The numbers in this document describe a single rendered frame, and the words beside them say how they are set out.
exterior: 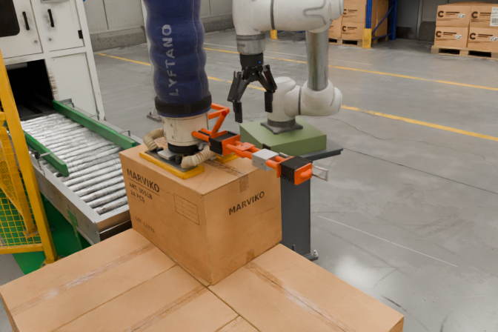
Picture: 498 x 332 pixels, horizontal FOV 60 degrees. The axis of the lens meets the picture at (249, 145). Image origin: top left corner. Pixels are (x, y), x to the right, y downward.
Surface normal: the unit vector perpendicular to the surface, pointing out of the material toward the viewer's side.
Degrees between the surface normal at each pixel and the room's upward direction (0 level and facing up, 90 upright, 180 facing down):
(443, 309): 0
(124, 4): 90
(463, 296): 0
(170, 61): 73
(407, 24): 90
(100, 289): 0
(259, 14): 89
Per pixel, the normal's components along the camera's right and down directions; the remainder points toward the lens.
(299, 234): 0.39, 0.33
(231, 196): 0.69, 0.24
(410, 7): -0.73, 0.29
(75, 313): -0.06, -0.92
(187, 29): 0.48, 0.07
